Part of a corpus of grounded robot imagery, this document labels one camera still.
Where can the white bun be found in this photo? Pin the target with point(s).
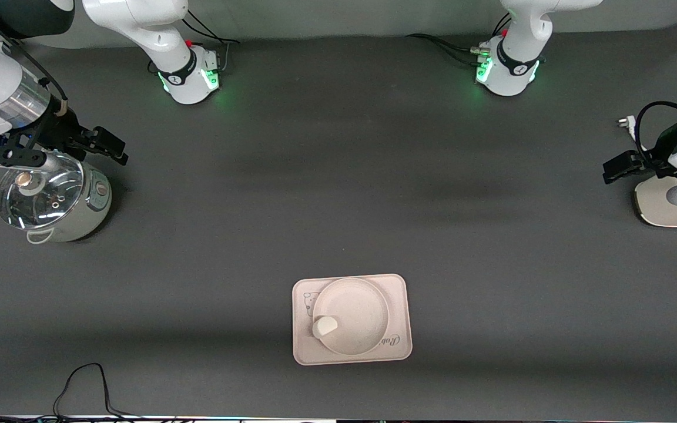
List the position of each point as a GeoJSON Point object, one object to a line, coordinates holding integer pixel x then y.
{"type": "Point", "coordinates": [325, 326]}

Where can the round beige plate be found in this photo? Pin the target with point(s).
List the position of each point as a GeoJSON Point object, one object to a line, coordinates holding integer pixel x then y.
{"type": "Point", "coordinates": [356, 314]}

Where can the steel pot with glass lid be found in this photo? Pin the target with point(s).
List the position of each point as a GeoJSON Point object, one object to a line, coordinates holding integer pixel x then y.
{"type": "Point", "coordinates": [50, 200]}

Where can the cream toaster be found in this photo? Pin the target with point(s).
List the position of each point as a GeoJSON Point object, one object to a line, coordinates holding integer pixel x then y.
{"type": "Point", "coordinates": [662, 208]}

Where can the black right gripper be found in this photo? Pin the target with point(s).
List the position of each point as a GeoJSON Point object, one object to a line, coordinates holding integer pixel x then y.
{"type": "Point", "coordinates": [63, 130]}

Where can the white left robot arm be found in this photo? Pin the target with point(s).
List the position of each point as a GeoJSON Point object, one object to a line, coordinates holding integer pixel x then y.
{"type": "Point", "coordinates": [515, 64]}

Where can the beige rectangular tray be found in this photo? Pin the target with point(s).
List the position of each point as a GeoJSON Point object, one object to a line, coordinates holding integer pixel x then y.
{"type": "Point", "coordinates": [400, 317]}

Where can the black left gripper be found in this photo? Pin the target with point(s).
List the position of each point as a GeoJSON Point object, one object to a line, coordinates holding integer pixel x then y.
{"type": "Point", "coordinates": [651, 164]}

